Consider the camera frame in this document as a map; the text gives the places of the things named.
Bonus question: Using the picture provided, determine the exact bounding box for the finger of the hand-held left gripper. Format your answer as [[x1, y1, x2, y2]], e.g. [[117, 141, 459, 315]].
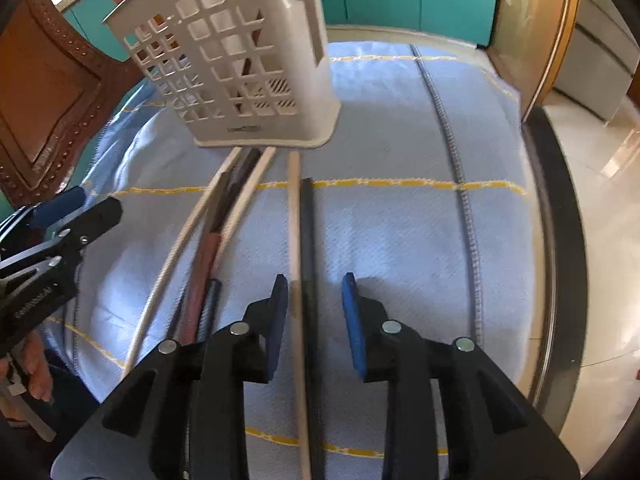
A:
[[0, 197, 124, 292], [0, 186, 87, 242]]

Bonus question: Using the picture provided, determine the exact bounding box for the reddish brown chopstick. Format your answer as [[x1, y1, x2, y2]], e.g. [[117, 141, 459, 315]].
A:
[[179, 231, 224, 347]]

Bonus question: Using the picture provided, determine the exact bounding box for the light blue towel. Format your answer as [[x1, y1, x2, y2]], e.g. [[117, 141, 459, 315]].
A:
[[40, 40, 532, 480]]

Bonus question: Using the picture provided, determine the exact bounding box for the brown wooden chair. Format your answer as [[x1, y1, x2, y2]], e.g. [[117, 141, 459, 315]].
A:
[[0, 0, 166, 211]]

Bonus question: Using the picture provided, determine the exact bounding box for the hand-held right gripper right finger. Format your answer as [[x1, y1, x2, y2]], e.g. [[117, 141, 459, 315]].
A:
[[341, 272, 581, 480]]

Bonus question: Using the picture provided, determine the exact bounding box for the white plastic utensil basket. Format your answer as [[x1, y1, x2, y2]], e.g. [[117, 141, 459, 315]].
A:
[[102, 0, 343, 150]]

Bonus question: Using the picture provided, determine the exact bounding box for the light wooden chopstick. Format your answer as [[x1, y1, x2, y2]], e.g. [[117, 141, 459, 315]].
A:
[[212, 146, 277, 251], [287, 151, 315, 480]]

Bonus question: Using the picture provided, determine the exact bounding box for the person's left hand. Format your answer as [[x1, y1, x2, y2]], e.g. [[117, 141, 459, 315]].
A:
[[0, 332, 56, 423]]

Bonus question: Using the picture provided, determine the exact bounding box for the dark brown chopstick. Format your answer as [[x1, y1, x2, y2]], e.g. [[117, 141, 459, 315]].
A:
[[202, 147, 263, 236]]

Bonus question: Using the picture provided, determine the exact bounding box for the bundle of mixed chopsticks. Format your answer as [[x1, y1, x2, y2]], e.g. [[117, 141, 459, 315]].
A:
[[121, 147, 244, 380]]

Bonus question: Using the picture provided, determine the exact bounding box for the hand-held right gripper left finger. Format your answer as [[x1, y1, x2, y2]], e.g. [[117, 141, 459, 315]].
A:
[[52, 274, 290, 480]]

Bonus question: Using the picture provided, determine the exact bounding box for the wooden framed glass door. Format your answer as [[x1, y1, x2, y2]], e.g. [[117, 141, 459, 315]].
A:
[[487, 0, 586, 123]]

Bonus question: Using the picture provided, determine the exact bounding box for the black chopstick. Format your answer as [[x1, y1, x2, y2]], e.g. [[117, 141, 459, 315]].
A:
[[195, 278, 222, 346], [298, 178, 327, 480]]

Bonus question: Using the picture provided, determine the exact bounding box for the grey refrigerator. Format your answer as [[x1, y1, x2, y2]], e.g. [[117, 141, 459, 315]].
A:
[[550, 0, 640, 122]]

